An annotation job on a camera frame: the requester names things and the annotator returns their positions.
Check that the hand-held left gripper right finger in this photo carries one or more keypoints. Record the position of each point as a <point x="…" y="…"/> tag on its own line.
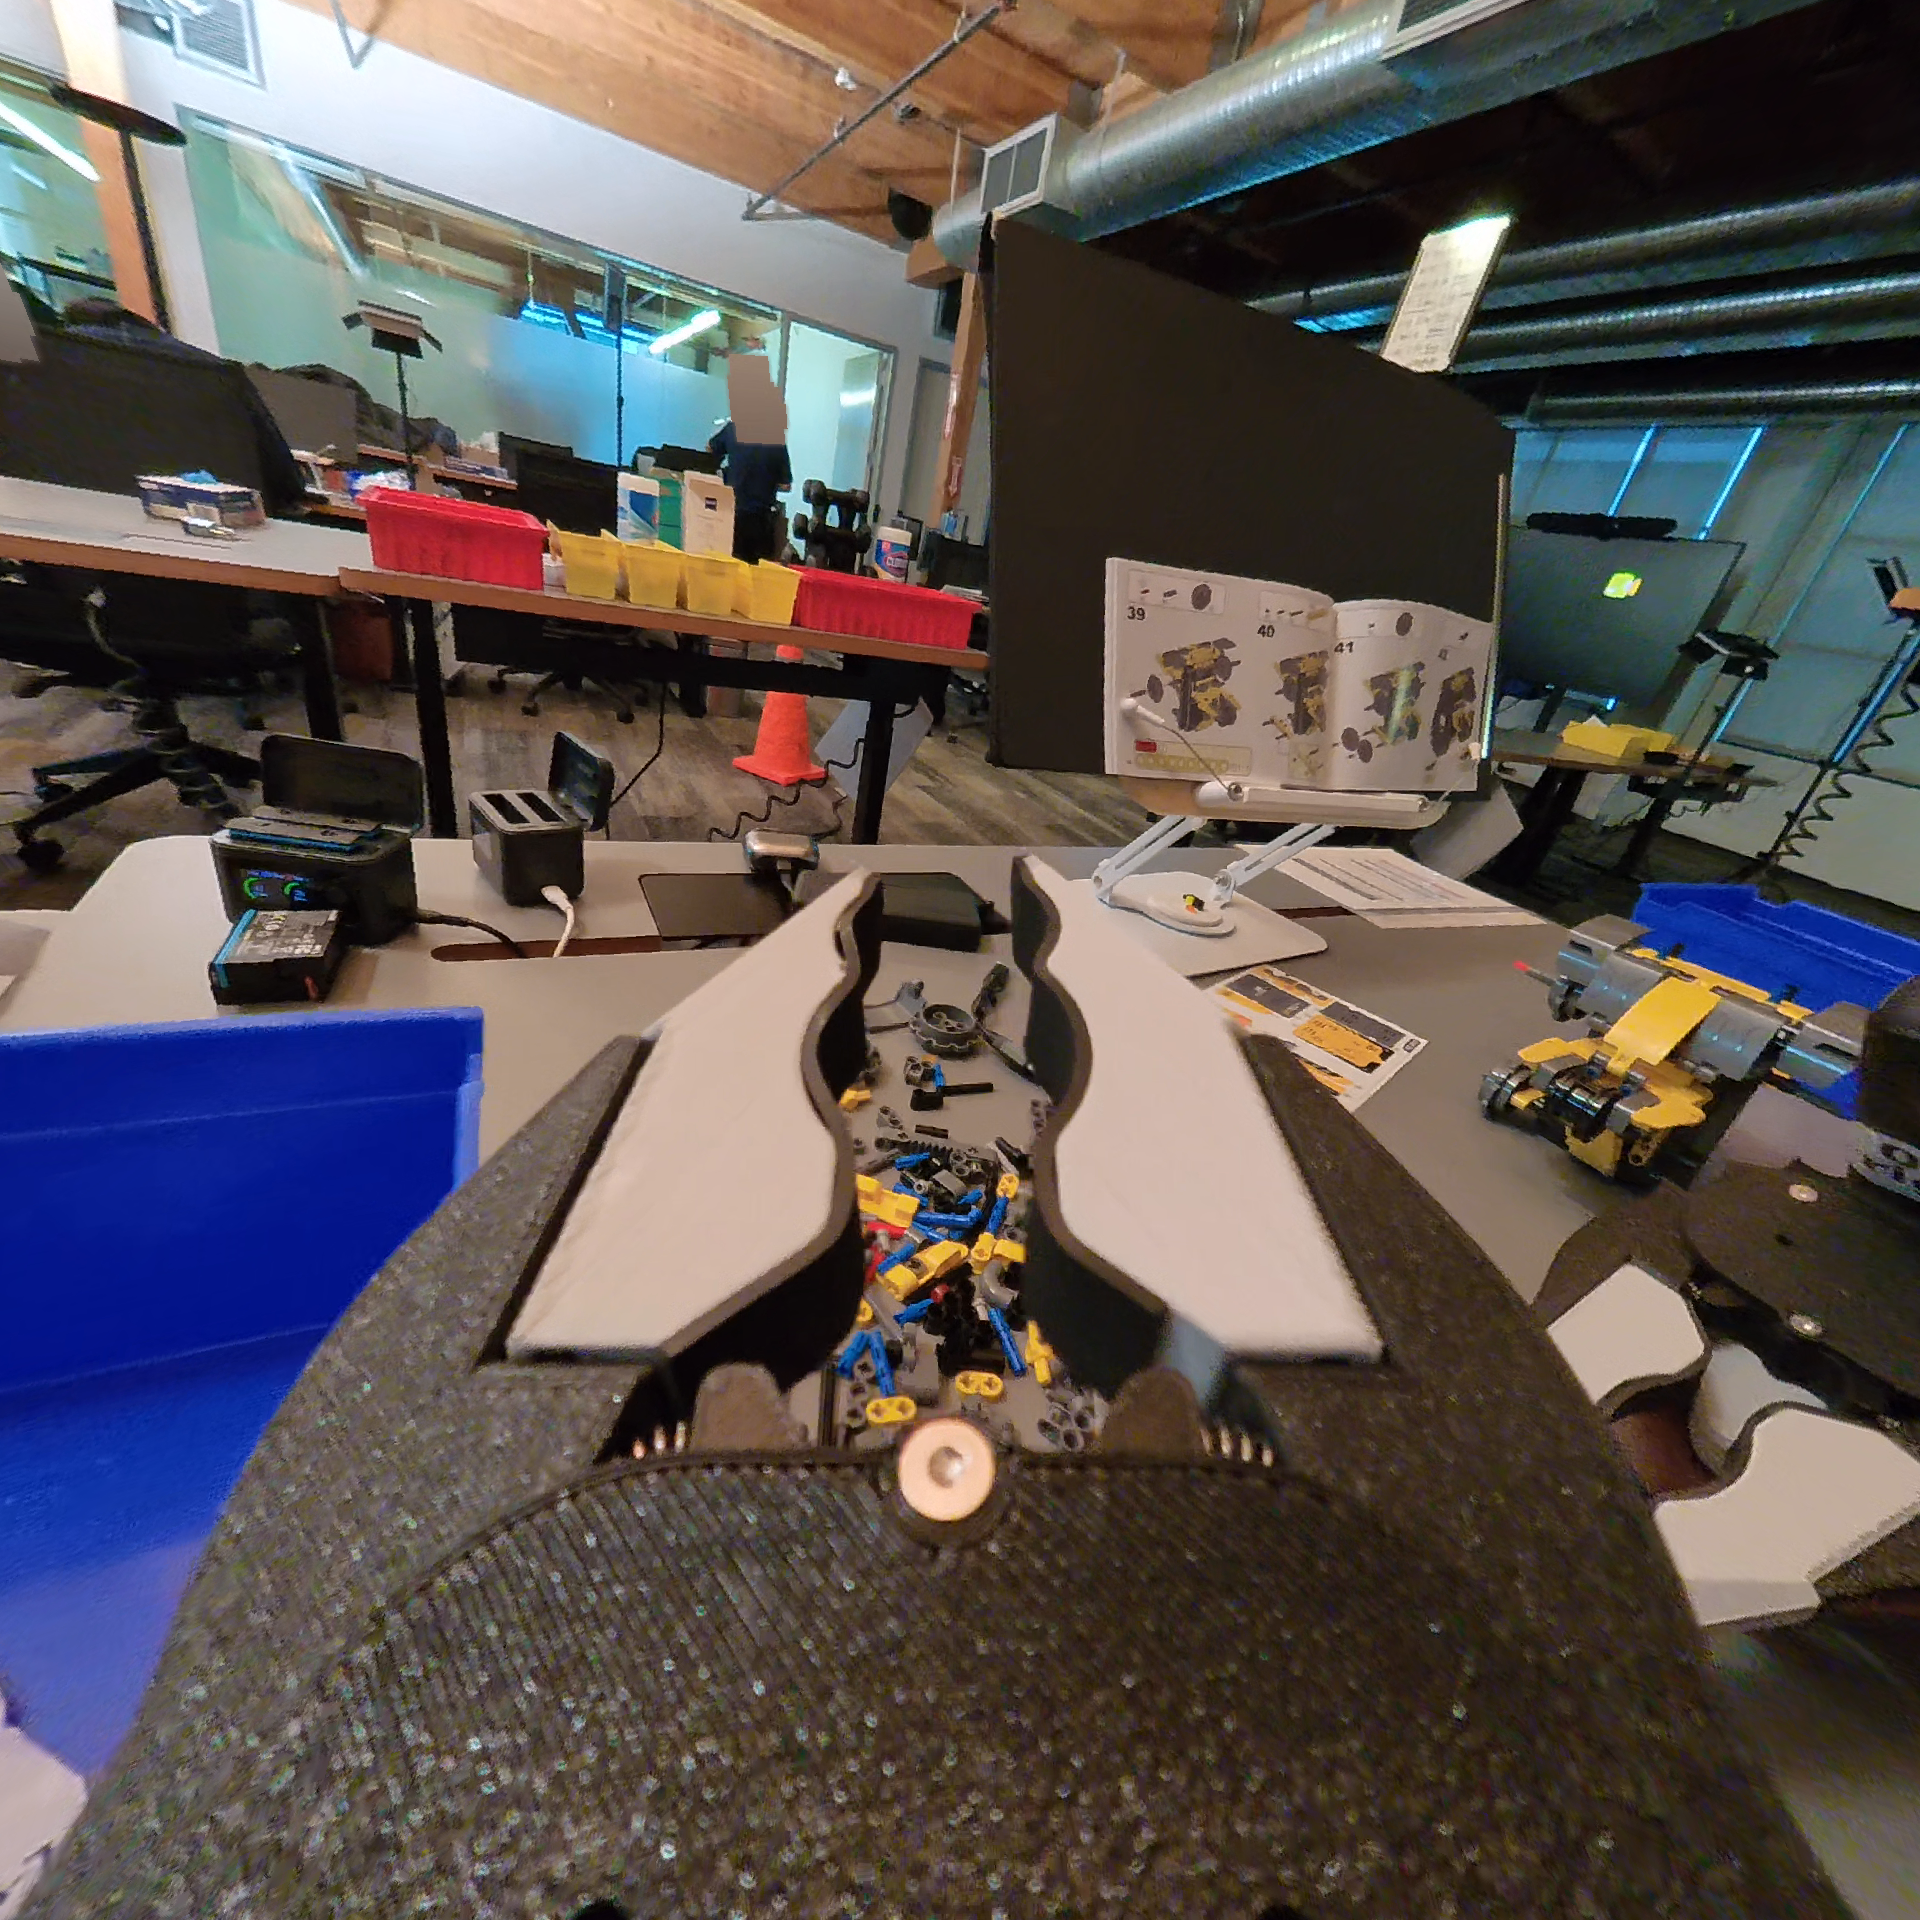
<point x="1200" y="1170"/>

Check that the white cardboard box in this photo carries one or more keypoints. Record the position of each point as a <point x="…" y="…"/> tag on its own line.
<point x="709" y="517"/>

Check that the dumbbell rack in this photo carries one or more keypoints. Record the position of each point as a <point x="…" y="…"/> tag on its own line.
<point x="832" y="524"/>

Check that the white blue wipes canister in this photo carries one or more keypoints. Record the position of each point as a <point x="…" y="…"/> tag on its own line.
<point x="893" y="555"/>

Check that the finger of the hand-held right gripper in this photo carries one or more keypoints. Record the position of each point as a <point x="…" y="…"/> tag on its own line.
<point x="1627" y="1335"/>
<point x="1739" y="1545"/>

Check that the yellow black printed leaflet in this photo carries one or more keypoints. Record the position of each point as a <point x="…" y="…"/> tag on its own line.
<point x="1318" y="1036"/>

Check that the yellow grey toy vehicle model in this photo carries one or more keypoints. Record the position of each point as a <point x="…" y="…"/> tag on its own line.
<point x="1634" y="1066"/>

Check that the silver air duct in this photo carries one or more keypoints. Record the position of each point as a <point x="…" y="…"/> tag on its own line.
<point x="1230" y="89"/>

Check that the small grey device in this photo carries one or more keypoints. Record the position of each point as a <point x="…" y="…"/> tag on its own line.
<point x="780" y="849"/>

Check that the black office chair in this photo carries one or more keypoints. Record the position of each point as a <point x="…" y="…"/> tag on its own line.
<point x="148" y="751"/>

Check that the white wall vent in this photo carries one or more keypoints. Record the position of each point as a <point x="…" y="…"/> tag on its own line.
<point x="211" y="37"/>

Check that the flat yellow tray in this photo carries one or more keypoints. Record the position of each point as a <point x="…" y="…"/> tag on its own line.
<point x="1611" y="738"/>

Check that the blue printed box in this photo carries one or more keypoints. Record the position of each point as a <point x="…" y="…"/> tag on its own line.
<point x="202" y="498"/>

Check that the large blue plastic bin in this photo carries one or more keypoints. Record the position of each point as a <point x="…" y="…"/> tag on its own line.
<point x="211" y="1200"/>

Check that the wooden edged table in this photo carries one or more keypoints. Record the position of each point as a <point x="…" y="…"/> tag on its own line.
<point x="628" y="612"/>

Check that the black power adapter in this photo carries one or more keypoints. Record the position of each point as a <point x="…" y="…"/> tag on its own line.
<point x="937" y="907"/>

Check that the white paper sheet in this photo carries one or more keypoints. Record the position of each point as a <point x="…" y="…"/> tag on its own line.
<point x="1388" y="883"/>

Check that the black camera bar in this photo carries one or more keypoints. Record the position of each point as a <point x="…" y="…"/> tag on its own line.
<point x="1602" y="524"/>

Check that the black camera tripod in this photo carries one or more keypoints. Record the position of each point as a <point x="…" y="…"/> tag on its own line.
<point x="1724" y="651"/>

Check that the red plastic bin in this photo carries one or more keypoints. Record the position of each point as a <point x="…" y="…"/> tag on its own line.
<point x="885" y="610"/>
<point x="450" y="541"/>

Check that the wooden far desk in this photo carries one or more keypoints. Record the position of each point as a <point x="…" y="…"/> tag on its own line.
<point x="1634" y="764"/>

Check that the black battery charging case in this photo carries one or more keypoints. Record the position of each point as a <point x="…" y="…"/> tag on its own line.
<point x="330" y="840"/>

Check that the yellow plastic bin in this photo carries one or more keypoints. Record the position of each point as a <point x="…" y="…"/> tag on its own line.
<point x="586" y="568"/>
<point x="653" y="576"/>
<point x="772" y="595"/>
<point x="715" y="586"/>

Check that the hanging white sign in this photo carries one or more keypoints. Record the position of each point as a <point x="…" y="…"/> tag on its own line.
<point x="1443" y="292"/>

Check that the large dark display screen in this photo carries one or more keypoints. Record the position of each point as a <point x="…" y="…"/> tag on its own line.
<point x="1605" y="628"/>

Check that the orange traffic cone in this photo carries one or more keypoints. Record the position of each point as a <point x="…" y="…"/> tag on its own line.
<point x="780" y="733"/>

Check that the black floor lamp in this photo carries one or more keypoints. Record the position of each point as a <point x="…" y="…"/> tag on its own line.
<point x="120" y="112"/>

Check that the white duct vent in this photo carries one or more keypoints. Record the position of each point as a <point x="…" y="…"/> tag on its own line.
<point x="1019" y="164"/>

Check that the pile of toy building pieces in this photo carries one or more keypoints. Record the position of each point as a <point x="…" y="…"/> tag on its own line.
<point x="944" y="1229"/>

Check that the black music stand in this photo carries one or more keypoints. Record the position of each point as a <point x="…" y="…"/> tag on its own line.
<point x="393" y="327"/>

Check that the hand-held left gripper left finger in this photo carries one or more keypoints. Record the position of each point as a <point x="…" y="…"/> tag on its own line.
<point x="705" y="1140"/>

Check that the open instruction booklet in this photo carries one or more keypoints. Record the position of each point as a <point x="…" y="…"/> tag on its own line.
<point x="1290" y="674"/>

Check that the white book stand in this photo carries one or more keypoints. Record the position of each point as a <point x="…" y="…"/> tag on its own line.
<point x="1259" y="802"/>

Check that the small black charger box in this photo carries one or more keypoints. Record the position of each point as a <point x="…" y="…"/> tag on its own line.
<point x="517" y="840"/>

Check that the grey office desk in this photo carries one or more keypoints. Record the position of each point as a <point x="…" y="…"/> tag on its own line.
<point x="120" y="538"/>

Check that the black camera battery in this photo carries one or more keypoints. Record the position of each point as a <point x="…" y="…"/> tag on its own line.
<point x="277" y="955"/>

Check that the small blue plastic bin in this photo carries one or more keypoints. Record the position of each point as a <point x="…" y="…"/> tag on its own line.
<point x="1770" y="931"/>

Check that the dark rectangular pad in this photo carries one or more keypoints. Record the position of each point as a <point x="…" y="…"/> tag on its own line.
<point x="714" y="906"/>

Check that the black computer monitor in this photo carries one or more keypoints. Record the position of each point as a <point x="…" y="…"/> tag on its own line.
<point x="134" y="421"/>

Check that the black panel board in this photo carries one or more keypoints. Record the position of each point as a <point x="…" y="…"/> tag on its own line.
<point x="1200" y="434"/>

